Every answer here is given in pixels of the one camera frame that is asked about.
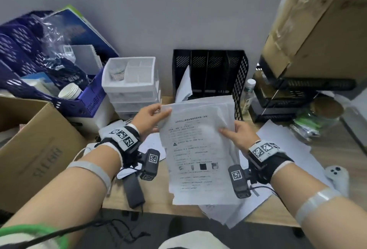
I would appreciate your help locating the white box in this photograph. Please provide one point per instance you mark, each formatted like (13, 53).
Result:
(97, 119)

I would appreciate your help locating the large brown cardboard box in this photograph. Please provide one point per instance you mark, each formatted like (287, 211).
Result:
(324, 27)

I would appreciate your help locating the clear plastic bag dark contents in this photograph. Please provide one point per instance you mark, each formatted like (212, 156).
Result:
(68, 73)

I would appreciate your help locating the person's left hand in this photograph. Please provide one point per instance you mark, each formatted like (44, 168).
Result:
(149, 119)

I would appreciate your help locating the stack of white paper cups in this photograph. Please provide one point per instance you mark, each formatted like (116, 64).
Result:
(70, 92)

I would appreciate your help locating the small clear jar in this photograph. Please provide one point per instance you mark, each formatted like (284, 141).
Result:
(117, 73)

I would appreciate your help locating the wooden table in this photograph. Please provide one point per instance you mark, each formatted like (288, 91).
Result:
(157, 200)

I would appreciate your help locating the light blue booklet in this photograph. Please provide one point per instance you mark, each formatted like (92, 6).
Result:
(40, 80)

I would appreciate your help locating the black letter trays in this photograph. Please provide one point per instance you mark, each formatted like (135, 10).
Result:
(286, 111)

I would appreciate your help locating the black mesh file organizer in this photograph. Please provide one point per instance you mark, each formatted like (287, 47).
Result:
(215, 70)

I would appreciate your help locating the blue plastic file basket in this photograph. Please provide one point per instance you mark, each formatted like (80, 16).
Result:
(17, 56)

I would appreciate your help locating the white drawer organiser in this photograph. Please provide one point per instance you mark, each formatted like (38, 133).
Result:
(132, 96)

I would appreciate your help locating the person's right hand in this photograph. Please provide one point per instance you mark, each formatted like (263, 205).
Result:
(243, 138)

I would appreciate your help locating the grey spiral notebook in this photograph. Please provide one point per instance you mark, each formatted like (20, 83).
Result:
(86, 59)

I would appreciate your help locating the open brown cardboard box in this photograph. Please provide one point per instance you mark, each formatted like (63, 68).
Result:
(43, 157)

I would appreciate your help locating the glass jar with cork lid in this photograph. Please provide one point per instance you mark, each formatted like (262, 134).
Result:
(315, 122)

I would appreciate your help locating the person's left forearm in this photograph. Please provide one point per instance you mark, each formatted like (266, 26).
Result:
(57, 200)

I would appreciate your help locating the person's right forearm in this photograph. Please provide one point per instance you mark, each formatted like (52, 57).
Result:
(315, 200)

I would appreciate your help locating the clear bottle white cap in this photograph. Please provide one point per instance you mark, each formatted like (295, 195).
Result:
(249, 96)

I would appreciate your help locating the white handheld controller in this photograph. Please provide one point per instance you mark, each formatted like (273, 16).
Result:
(337, 177)

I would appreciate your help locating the white papers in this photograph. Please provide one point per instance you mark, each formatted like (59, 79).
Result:
(286, 148)

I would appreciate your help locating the black marker wristband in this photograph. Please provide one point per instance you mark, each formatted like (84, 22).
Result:
(269, 157)
(123, 139)

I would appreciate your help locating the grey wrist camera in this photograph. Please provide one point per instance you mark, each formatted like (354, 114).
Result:
(239, 181)
(150, 165)

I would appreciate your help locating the white shirt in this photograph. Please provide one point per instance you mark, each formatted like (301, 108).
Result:
(195, 240)

